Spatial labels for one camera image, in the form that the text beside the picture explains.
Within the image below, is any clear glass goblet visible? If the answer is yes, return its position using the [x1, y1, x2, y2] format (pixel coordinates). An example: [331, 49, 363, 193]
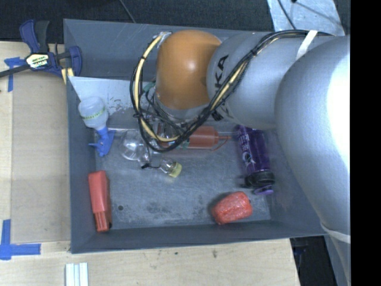
[120, 129, 152, 164]

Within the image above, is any red-brown squeeze bottle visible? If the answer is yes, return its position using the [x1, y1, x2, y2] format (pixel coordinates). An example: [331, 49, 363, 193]
[160, 126, 232, 154]

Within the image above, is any red flat box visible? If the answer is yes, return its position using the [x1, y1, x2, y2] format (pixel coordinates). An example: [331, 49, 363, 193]
[88, 170, 113, 233]

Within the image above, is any white spray bottle blue trigger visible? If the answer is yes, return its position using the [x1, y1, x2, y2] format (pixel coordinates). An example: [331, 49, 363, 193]
[78, 96, 117, 158]

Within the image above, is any grey metal bin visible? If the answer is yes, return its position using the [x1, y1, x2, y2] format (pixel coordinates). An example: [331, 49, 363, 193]
[63, 18, 329, 254]

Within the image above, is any purple bottle black cap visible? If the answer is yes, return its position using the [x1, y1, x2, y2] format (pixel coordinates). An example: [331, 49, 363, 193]
[235, 124, 276, 196]

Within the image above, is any small clear bulb yellow cap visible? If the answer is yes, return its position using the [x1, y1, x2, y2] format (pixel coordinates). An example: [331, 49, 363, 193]
[140, 157, 183, 179]

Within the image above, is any pale wood flat board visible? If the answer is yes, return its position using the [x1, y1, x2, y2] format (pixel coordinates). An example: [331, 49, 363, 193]
[11, 73, 72, 244]

